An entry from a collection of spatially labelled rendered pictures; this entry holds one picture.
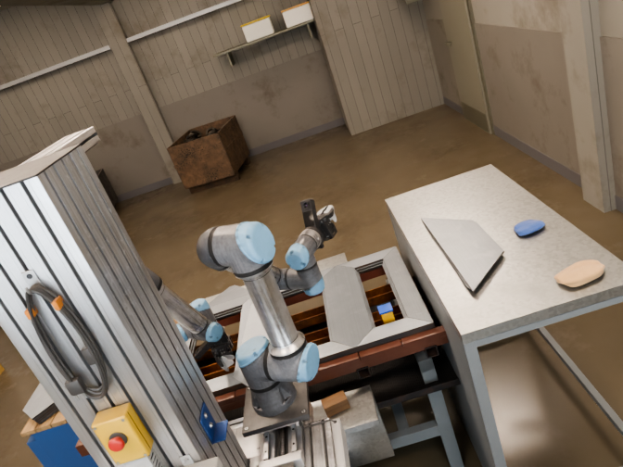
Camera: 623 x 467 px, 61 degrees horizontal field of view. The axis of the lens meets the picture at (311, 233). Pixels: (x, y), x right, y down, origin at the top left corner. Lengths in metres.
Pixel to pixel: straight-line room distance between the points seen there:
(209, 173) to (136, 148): 1.89
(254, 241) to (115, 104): 8.39
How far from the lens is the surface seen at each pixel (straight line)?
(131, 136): 9.72
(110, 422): 1.36
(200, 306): 2.21
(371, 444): 2.45
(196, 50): 9.27
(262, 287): 1.47
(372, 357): 2.20
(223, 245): 1.43
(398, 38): 8.42
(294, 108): 9.27
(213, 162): 8.20
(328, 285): 2.69
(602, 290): 1.92
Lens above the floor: 2.16
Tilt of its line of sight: 23 degrees down
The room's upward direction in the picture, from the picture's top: 20 degrees counter-clockwise
